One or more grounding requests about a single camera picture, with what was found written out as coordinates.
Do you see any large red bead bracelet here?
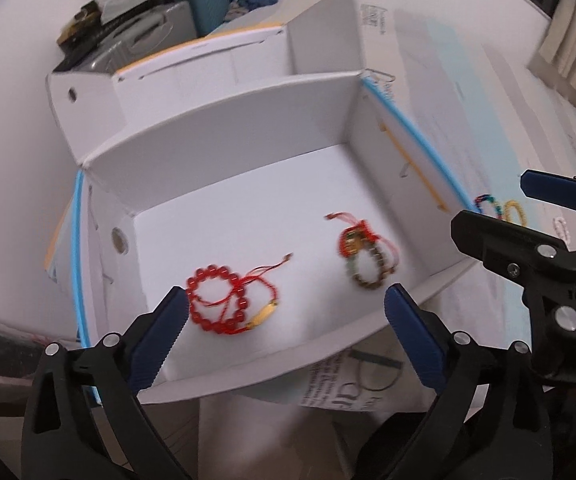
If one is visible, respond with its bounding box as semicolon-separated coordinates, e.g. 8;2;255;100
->
185;263;250;336

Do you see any brown wooden bead bracelet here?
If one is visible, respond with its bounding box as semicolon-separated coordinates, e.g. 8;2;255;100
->
343;238;396;291

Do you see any red cord gold plate bracelet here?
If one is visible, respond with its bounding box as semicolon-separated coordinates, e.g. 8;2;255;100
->
192;251;295;334

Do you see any red bead cord bracelet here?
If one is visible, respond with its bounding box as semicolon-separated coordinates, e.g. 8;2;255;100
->
324;211;401;271

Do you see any blue yellow cardboard box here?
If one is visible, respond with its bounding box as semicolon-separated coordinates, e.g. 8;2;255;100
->
46;0;471;404

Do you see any grey suitcase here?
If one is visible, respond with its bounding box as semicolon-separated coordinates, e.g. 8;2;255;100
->
54;1;197;75

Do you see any yellow bead bracelet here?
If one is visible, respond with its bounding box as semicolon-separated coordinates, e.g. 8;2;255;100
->
502;199;529;227

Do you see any multicolour glass bead bracelet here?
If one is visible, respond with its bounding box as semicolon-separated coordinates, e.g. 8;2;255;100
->
473;192;505;221

